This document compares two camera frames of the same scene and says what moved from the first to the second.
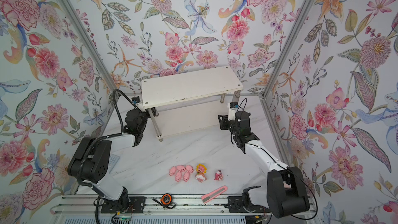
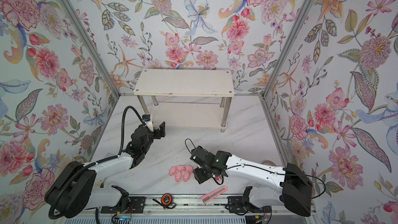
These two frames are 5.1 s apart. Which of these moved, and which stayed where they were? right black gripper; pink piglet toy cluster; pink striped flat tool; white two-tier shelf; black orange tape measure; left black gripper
Moved: white two-tier shelf; right black gripper; left black gripper
Stayed: pink piglet toy cluster; pink striped flat tool; black orange tape measure
